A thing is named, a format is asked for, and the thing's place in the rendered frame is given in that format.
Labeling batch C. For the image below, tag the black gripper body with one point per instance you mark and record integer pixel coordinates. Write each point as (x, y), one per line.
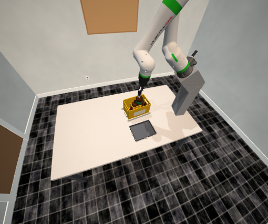
(142, 84)

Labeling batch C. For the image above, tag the yellow divided crate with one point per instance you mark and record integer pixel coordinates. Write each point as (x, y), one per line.
(137, 111)

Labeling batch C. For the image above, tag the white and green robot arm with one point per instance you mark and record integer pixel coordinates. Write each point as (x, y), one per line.
(166, 19)

